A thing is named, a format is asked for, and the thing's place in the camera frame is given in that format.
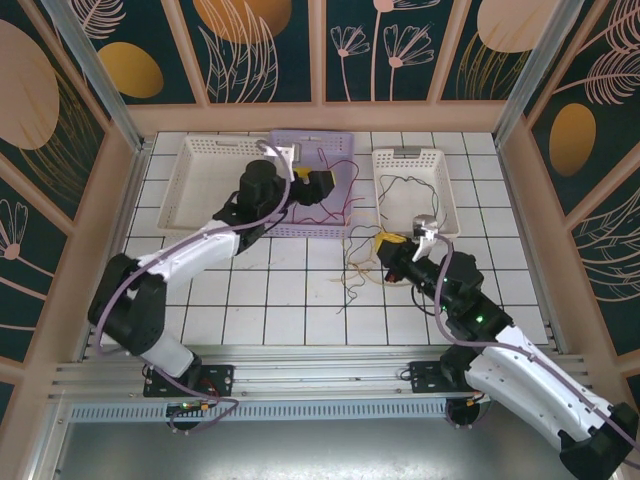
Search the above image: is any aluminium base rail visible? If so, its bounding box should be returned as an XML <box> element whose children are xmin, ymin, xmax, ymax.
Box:
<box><xmin>47</xmin><ymin>343</ymin><xmax>596</xmax><ymax>402</ymax></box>

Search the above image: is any aluminium side rail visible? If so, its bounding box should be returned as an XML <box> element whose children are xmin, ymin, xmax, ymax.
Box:
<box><xmin>77</xmin><ymin>139</ymin><xmax>154</xmax><ymax>364</ymax></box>
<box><xmin>494</xmin><ymin>139</ymin><xmax>569</xmax><ymax>354</ymax></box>

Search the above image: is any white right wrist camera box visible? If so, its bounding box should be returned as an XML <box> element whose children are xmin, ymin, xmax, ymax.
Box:
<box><xmin>410</xmin><ymin>213</ymin><xmax>440</xmax><ymax>262</ymax></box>

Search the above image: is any dark green cable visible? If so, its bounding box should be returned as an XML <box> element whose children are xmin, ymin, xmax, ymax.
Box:
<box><xmin>394</xmin><ymin>173</ymin><xmax>442</xmax><ymax>221</ymax></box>

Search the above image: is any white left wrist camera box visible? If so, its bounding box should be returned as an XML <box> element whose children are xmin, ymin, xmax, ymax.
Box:
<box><xmin>263</xmin><ymin>142</ymin><xmax>305</xmax><ymax>164</ymax></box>

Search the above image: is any white basket with grey handles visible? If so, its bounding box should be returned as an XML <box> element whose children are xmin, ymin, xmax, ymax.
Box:
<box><xmin>372</xmin><ymin>146</ymin><xmax>461</xmax><ymax>240</ymax></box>

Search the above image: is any grey metal sheet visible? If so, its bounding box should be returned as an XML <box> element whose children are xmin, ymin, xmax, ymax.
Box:
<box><xmin>29</xmin><ymin>418</ymin><xmax>616</xmax><ymax>480</ymax></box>

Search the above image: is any yellow cable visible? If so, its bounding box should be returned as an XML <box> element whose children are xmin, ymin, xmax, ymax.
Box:
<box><xmin>329</xmin><ymin>239</ymin><xmax>386</xmax><ymax>289</ymax></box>

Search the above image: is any black cable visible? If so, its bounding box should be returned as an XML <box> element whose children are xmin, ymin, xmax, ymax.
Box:
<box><xmin>375</xmin><ymin>173</ymin><xmax>401</xmax><ymax>224</ymax></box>
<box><xmin>334</xmin><ymin>224</ymin><xmax>381</xmax><ymax>317</ymax></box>

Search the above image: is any large white perforated basket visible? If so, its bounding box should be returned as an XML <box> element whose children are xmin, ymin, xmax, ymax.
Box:
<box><xmin>156</xmin><ymin>134</ymin><xmax>271</xmax><ymax>239</ymax></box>

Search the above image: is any purple perforated basket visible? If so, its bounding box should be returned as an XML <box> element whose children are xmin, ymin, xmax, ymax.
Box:
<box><xmin>259</xmin><ymin>128</ymin><xmax>357</xmax><ymax>241</ymax></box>

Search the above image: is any dark red cable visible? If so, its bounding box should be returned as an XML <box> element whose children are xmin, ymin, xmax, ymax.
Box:
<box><xmin>319</xmin><ymin>189</ymin><xmax>352</xmax><ymax>226</ymax></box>

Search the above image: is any aluminium frame post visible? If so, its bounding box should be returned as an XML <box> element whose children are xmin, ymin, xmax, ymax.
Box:
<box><xmin>39</xmin><ymin>0</ymin><xmax>151</xmax><ymax>154</ymax></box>
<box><xmin>492</xmin><ymin>0</ymin><xmax>596</xmax><ymax>147</ymax></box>

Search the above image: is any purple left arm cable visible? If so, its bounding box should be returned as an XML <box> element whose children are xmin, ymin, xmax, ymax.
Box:
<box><xmin>89</xmin><ymin>139</ymin><xmax>295</xmax><ymax>435</ymax></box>

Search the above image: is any slotted grey cable duct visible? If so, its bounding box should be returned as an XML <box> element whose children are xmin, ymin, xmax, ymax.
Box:
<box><xmin>69</xmin><ymin>402</ymin><xmax>451</xmax><ymax>422</ymax></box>

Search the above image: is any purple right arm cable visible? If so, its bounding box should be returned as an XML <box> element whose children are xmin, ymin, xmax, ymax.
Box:
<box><xmin>433</xmin><ymin>232</ymin><xmax>640</xmax><ymax>451</ymax></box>

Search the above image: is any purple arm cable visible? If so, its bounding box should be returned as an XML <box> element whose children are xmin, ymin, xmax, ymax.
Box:
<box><xmin>433</xmin><ymin>232</ymin><xmax>640</xmax><ymax>451</ymax></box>
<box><xmin>89</xmin><ymin>139</ymin><xmax>295</xmax><ymax>435</ymax></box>

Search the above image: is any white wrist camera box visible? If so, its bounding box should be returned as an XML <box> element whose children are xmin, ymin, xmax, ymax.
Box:
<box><xmin>410</xmin><ymin>213</ymin><xmax>440</xmax><ymax>262</ymax></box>
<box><xmin>263</xmin><ymin>142</ymin><xmax>305</xmax><ymax>164</ymax></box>

